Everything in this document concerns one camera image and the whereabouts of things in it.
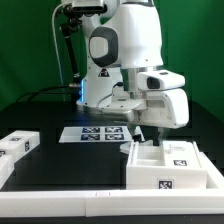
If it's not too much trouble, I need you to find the white cabinet body box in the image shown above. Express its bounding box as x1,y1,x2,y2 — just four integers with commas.
126,142,207,189

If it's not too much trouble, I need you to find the black cable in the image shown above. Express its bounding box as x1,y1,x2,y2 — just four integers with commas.
15,84,83,103

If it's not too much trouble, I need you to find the white cabinet door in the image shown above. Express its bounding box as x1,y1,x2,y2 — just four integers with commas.
162,141,201,169
120,140,153,154

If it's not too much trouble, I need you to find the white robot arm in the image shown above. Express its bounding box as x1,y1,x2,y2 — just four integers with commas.
62,0,189,129

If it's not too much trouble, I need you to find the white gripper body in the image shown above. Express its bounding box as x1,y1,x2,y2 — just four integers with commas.
102,70,189,129

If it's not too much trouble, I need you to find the white marker base sheet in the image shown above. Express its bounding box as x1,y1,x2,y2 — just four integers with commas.
59,126,133,143

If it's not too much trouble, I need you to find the white cable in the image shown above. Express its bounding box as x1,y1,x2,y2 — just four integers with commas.
51,2,68,101

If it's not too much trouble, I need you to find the white block with markers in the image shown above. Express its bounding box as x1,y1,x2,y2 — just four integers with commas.
0,130,40,159

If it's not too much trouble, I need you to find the white frame rail fence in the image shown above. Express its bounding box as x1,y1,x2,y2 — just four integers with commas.
0,156,224,218

